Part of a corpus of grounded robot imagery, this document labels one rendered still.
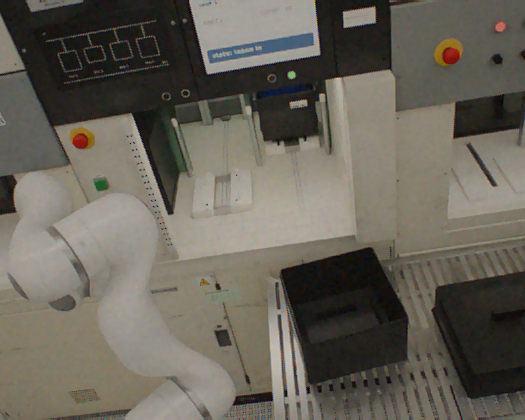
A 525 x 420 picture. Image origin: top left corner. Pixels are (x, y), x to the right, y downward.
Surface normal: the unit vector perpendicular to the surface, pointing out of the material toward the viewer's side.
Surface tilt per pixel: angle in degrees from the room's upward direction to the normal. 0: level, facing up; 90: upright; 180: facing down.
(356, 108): 90
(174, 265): 90
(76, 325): 90
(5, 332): 90
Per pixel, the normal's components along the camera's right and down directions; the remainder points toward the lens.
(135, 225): 0.63, 0.05
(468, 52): 0.04, 0.62
